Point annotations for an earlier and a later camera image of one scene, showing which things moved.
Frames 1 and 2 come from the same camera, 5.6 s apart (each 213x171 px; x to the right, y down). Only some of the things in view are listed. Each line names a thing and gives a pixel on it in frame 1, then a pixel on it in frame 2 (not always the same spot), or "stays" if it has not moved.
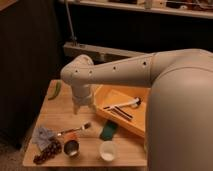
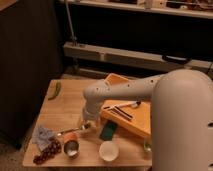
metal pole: (69, 21) stays
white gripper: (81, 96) to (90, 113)
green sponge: (108, 130) stays
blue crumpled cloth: (41, 136) stays
